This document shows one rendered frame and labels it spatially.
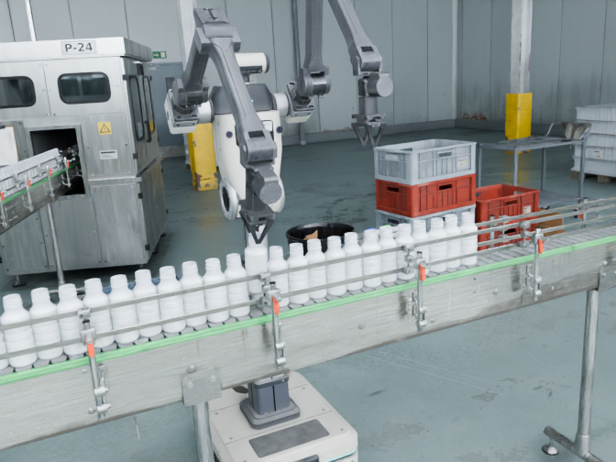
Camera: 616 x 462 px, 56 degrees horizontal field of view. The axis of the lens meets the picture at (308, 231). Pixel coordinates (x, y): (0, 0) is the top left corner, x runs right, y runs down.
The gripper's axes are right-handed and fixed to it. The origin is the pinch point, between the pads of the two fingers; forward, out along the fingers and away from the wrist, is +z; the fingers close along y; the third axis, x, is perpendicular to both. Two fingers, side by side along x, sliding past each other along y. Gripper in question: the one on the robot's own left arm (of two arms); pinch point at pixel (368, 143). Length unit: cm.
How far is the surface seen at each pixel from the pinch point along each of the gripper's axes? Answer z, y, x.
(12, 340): 33, -19, 105
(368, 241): 25.7, -17.2, 11.1
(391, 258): 32.0, -18.2, 3.8
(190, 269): 24, -17, 63
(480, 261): 40, -17, -31
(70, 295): 25, -18, 92
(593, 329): 76, -17, -85
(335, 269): 31.7, -18.7, 22.9
